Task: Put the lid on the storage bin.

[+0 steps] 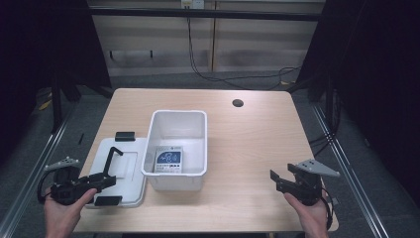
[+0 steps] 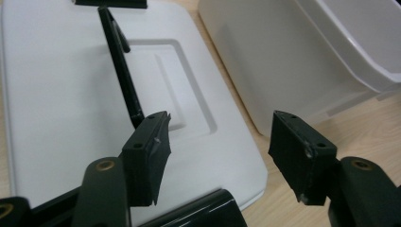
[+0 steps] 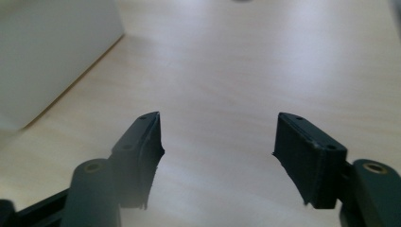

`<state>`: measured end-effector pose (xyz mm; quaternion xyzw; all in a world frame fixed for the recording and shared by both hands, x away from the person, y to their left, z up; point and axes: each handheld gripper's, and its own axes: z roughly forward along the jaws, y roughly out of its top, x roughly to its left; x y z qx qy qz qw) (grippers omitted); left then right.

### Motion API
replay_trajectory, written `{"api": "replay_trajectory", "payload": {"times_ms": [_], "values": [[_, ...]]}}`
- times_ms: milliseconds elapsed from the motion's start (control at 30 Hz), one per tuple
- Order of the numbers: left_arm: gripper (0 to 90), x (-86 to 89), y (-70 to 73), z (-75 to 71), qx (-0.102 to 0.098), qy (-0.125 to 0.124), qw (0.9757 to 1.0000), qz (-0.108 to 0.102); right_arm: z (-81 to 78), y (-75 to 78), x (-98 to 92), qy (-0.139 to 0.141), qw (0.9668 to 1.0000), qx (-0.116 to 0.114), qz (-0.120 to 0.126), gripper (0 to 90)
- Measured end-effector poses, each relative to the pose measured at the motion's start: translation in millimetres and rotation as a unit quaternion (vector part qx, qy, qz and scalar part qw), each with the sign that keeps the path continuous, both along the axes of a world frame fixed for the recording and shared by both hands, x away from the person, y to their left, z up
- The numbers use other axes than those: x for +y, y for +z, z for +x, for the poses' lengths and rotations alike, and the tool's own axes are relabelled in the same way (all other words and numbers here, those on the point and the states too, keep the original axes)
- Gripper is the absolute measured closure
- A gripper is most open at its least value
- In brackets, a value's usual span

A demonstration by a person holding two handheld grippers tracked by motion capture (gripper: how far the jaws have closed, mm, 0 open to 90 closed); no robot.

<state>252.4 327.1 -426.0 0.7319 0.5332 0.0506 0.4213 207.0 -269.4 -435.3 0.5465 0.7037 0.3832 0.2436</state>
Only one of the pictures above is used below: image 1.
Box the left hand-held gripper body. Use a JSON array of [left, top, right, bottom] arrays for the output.
[[44, 157, 96, 206]]

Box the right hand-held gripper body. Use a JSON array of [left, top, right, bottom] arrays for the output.
[[275, 159, 342, 207]]

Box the white lid with black clips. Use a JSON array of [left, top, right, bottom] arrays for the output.
[[85, 131, 149, 209]]

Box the person's left hand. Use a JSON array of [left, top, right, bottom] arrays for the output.
[[44, 187, 99, 238]]

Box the person's right hand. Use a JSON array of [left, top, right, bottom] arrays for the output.
[[283, 192, 331, 238]]

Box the white and blue box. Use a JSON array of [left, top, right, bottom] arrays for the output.
[[154, 145, 184, 175]]

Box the white plastic storage bin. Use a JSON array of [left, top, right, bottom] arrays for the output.
[[141, 109, 209, 192]]

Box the black curtain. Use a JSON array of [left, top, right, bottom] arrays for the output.
[[0, 0, 113, 167], [295, 0, 420, 206]]

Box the black horizontal bar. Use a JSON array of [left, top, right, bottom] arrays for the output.
[[88, 7, 327, 23]]

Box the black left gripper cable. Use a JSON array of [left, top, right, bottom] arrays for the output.
[[37, 171, 55, 204]]

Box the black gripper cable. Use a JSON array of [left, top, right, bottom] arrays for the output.
[[37, 171, 55, 204], [320, 186, 335, 231]]

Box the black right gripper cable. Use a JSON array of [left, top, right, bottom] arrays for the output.
[[320, 186, 335, 231]]

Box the metal floor rail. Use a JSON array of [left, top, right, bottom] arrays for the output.
[[0, 113, 75, 238], [311, 103, 392, 238]]

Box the bundle of black cables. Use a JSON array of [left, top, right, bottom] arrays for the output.
[[308, 87, 343, 159]]

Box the long black wall cable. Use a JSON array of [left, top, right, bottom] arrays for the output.
[[185, 16, 302, 91]]

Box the white wall outlet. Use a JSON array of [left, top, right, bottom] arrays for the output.
[[180, 0, 206, 10]]

